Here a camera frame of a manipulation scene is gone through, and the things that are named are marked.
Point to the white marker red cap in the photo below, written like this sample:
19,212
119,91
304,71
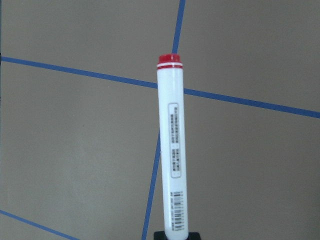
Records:
170,87

